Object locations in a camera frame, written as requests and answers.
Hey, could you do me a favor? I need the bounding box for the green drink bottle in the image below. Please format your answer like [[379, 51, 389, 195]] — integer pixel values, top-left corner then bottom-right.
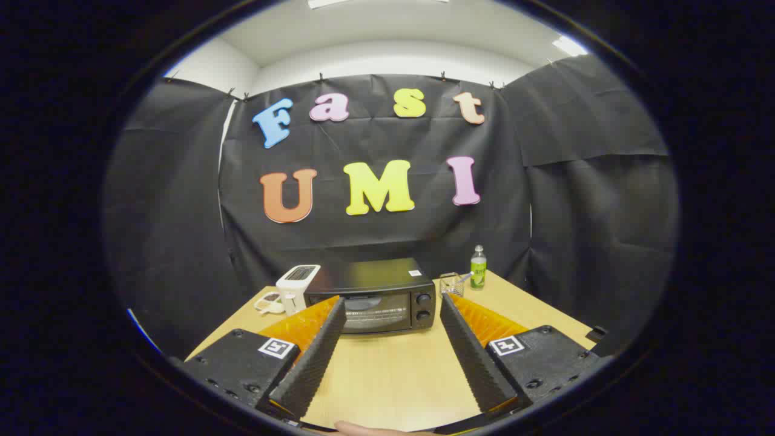
[[470, 245, 487, 290]]

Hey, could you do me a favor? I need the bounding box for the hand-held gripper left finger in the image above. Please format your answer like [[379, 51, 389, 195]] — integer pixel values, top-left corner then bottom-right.
[[182, 296, 348, 421]]

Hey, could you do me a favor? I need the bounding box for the wire mesh basket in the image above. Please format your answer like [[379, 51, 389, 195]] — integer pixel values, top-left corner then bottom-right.
[[439, 271, 474, 297]]

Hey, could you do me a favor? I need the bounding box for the black toaster oven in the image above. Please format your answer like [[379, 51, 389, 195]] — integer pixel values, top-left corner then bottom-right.
[[303, 258, 437, 335]]

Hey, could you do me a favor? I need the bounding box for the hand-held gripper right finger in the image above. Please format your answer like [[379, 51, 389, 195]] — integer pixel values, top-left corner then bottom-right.
[[440, 293, 600, 420]]

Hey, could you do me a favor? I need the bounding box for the black backdrop cloth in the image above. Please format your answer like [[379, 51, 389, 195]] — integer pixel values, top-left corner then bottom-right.
[[103, 54, 679, 364]]

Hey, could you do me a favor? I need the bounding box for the white pop-up toaster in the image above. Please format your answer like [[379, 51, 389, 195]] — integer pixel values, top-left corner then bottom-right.
[[275, 265, 322, 317]]

